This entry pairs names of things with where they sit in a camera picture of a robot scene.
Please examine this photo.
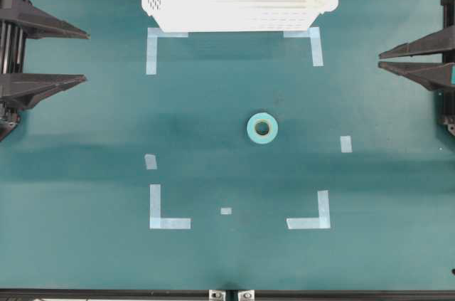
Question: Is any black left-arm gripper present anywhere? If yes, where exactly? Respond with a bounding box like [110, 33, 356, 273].
[1, 0, 89, 140]

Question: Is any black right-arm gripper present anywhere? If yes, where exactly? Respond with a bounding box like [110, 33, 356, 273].
[378, 0, 455, 135]

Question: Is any light green tape roll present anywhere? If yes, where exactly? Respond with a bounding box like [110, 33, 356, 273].
[246, 112, 279, 144]

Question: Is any small blue tape strip right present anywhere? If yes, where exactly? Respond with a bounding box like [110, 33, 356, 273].
[340, 135, 353, 153]

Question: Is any small blue tape strip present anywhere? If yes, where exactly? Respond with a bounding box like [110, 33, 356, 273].
[144, 154, 157, 170]
[340, 135, 353, 153]

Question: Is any blue tape corner top left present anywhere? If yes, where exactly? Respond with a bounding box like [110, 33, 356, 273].
[146, 28, 188, 75]

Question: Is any blue tape corner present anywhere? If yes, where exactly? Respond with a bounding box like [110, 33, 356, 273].
[149, 184, 191, 230]
[146, 28, 188, 75]
[286, 190, 331, 230]
[283, 27, 323, 67]

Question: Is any blue tape corner top right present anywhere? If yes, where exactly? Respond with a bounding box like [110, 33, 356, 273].
[283, 27, 323, 67]

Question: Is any small blue tape strip left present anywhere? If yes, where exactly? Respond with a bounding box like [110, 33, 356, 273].
[144, 154, 157, 170]

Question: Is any blue tape corner bottom right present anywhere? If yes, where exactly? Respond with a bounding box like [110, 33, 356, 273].
[286, 190, 331, 230]

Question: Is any blue tape corner bottom left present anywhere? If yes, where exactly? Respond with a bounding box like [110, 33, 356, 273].
[149, 184, 191, 230]

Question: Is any metal bracket left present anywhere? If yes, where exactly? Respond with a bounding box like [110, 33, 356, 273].
[208, 290, 226, 301]

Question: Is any metal bracket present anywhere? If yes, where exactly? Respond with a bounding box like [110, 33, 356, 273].
[237, 290, 255, 301]
[208, 290, 226, 301]

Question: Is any metal bracket right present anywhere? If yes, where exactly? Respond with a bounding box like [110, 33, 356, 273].
[237, 290, 255, 301]

